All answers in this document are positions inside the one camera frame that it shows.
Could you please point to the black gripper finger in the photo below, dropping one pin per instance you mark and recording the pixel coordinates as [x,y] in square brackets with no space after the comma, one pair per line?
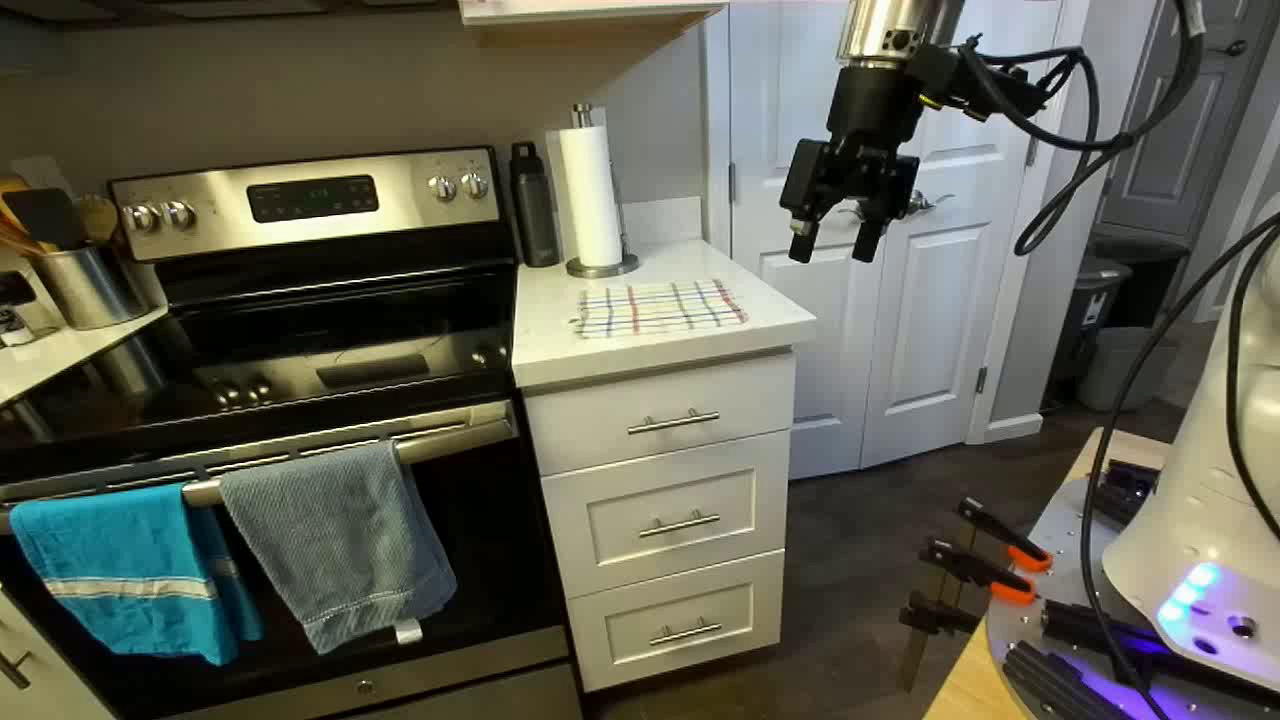
[800,212]
[880,207]

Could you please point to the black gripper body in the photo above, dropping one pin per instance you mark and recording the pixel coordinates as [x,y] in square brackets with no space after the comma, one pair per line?
[875,112]

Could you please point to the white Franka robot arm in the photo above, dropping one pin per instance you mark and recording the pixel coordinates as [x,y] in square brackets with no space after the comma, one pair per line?
[1203,532]

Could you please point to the white drawer cabinet with countertop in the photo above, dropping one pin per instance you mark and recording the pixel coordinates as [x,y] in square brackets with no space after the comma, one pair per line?
[666,267]

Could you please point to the tall white panelled drawer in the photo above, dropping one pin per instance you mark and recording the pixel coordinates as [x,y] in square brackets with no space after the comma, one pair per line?
[603,521]

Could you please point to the short white panelled drawer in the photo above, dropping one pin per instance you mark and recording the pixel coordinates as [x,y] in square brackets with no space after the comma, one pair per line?
[613,634]

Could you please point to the white panelled door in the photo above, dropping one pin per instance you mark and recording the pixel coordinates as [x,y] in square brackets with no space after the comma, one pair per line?
[934,307]

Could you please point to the striped dish mat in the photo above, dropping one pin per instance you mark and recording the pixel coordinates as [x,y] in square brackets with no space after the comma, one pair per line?
[652,309]

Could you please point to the metal paper towel holder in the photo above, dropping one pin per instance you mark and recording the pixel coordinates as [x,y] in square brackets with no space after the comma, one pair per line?
[603,267]

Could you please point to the white paper towel roll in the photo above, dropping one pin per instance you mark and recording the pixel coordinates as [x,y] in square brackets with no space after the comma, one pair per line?
[589,193]

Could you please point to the dark trash bin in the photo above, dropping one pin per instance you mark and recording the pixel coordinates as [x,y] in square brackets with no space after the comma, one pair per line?
[1096,320]

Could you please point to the black bottle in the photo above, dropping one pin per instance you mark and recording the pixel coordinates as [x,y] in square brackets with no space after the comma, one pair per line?
[533,202]

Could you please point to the grey door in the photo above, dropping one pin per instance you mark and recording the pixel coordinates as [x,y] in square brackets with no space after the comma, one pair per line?
[1187,120]

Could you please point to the black orange clamp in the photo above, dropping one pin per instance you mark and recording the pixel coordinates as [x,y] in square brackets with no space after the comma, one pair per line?
[1007,532]
[980,570]

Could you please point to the black clamp bar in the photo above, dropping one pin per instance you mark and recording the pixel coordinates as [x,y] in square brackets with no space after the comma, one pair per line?
[934,626]

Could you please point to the stainless steel black stove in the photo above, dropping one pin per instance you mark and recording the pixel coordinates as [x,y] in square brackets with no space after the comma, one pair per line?
[333,307]

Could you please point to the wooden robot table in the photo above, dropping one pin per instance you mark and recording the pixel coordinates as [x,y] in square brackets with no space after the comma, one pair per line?
[975,683]

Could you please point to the grey towel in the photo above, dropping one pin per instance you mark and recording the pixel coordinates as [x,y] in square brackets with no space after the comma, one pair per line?
[343,545]

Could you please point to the steel utensil holder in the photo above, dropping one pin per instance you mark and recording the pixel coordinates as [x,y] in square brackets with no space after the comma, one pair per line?
[80,285]

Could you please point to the wooden utensils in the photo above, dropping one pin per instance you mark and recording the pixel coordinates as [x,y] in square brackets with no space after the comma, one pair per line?
[53,212]

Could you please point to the blue towel with white stripe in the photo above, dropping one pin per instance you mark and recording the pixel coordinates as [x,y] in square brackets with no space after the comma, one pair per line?
[120,573]

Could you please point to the white base cabinet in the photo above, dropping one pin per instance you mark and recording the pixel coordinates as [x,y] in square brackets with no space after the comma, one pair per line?
[34,666]

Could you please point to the white wall cabinet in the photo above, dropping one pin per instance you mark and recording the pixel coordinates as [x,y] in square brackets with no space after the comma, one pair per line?
[585,10]

